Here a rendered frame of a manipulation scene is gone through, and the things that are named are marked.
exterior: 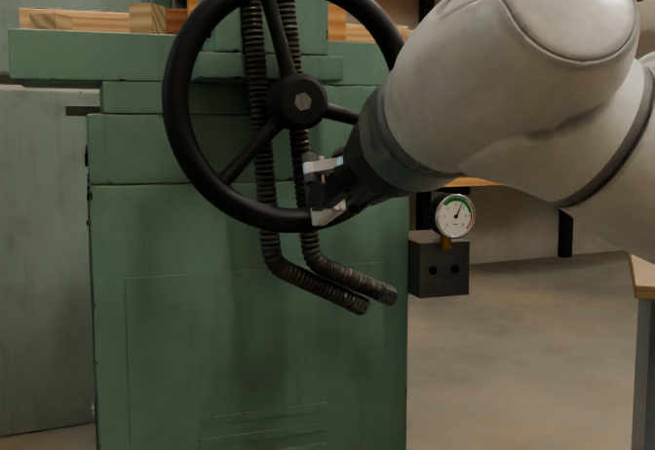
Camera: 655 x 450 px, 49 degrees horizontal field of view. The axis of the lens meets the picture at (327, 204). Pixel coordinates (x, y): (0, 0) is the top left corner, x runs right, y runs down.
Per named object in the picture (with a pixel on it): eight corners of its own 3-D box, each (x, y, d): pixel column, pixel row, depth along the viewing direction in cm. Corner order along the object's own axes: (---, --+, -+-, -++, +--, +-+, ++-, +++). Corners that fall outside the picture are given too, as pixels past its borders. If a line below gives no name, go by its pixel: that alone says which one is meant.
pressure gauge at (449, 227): (435, 253, 98) (436, 194, 97) (423, 248, 102) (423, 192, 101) (476, 250, 100) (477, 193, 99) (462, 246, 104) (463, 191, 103)
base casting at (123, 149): (85, 185, 89) (82, 112, 88) (86, 164, 143) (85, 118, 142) (412, 177, 103) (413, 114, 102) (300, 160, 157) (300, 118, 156)
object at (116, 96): (102, 113, 89) (101, 80, 88) (100, 115, 109) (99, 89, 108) (398, 115, 101) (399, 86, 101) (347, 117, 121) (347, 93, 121)
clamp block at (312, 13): (211, 52, 83) (210, -28, 82) (195, 61, 96) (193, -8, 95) (331, 56, 88) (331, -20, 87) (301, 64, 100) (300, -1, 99)
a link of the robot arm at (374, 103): (373, 49, 49) (345, 83, 54) (390, 175, 47) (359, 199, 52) (489, 54, 52) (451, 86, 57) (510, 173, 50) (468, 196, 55)
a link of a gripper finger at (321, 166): (380, 168, 58) (319, 169, 56) (357, 186, 62) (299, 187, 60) (377, 140, 58) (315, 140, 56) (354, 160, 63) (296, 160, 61)
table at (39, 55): (-4, 73, 76) (-7, 15, 75) (21, 88, 105) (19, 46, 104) (495, 84, 95) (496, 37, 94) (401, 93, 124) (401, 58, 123)
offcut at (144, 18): (129, 34, 91) (128, 3, 91) (144, 38, 95) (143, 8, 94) (151, 33, 90) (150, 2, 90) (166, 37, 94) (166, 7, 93)
